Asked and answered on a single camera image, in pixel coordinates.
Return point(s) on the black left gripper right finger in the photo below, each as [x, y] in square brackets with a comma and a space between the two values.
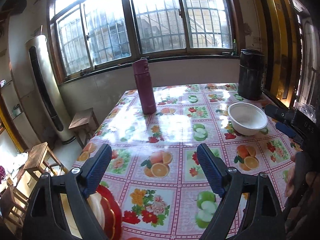
[262, 217]

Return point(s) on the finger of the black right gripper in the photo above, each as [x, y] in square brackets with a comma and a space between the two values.
[291, 133]
[285, 116]

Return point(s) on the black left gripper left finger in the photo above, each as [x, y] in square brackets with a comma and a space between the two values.
[45, 218]

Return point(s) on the white foam bowl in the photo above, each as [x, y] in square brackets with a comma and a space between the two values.
[247, 119]

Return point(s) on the red flower plate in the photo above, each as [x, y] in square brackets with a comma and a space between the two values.
[111, 213]

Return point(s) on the cream plastic bowl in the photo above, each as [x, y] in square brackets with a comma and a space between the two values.
[94, 202]

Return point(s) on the person's hand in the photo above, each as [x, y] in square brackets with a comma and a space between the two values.
[289, 189]

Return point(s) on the clear plastic bag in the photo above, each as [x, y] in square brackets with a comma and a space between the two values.
[307, 110]

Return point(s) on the wooden chair left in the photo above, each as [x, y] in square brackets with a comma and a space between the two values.
[14, 205]

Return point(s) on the black cylindrical container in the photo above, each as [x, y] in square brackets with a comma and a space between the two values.
[251, 74]

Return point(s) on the wooden stool near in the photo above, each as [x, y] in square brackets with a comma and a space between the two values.
[41, 159]

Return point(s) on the small wooden stool far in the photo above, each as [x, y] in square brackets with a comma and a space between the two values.
[84, 121]

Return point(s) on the standing air conditioner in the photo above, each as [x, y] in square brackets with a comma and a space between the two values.
[44, 81]

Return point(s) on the maroon thermos bottle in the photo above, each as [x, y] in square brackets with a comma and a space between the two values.
[144, 86]

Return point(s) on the large barred window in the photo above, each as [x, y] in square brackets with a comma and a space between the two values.
[86, 35]

